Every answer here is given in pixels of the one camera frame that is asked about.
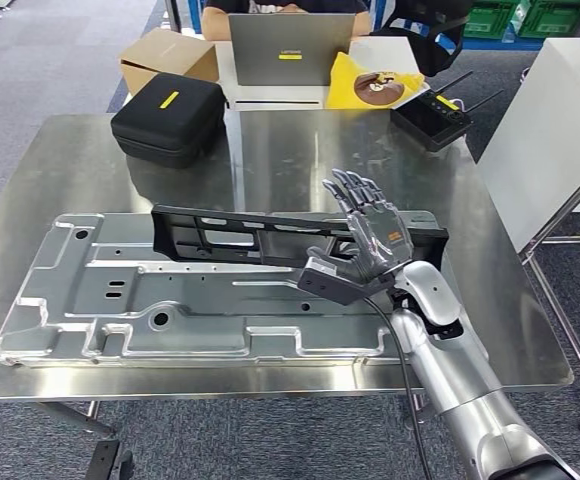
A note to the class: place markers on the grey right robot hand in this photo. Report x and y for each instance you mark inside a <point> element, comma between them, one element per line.
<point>380,238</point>

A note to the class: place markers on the black plastic bracket part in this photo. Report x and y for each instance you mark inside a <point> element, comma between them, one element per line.
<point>270,242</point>

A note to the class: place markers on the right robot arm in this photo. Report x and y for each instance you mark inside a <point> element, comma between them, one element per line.
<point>460,378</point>

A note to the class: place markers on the person's right forearm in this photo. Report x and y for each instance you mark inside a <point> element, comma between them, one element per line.
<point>212,25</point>

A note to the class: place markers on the person's left forearm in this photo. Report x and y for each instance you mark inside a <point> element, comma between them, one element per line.
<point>362,23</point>

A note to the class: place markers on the stainless steel workbench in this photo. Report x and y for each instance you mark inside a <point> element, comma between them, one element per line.
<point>575,240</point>
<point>294,152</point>

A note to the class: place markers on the silver metal panel part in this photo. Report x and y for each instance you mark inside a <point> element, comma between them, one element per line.
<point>195,331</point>

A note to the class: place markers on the black remote controller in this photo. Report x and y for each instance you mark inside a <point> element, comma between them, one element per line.
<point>430,122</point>

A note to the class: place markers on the yellow bag with brown bear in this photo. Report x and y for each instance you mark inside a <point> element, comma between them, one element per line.
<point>345,89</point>

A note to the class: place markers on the black office chair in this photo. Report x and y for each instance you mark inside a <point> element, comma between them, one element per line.
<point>435,50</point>

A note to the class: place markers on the grey laptop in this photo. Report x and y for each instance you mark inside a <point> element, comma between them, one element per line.
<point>290,40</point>

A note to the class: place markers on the white cabinet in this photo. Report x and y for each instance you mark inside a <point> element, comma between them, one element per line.
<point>545,132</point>

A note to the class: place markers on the blue storage rack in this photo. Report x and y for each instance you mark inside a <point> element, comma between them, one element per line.
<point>500,44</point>

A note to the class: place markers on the green plastic crate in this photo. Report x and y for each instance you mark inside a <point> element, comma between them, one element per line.
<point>490,18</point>
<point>555,16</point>

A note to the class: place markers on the black zip case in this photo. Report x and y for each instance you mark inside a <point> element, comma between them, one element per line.
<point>170,122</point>

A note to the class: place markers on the person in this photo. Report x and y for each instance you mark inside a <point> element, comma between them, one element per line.
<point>212,23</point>

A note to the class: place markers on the brown cardboard box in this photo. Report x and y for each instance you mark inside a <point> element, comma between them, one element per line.
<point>168,53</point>

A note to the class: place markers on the black robot foot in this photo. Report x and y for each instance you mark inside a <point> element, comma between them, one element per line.
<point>107,460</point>

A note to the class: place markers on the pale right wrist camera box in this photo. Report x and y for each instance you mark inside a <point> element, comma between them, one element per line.
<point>330,285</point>

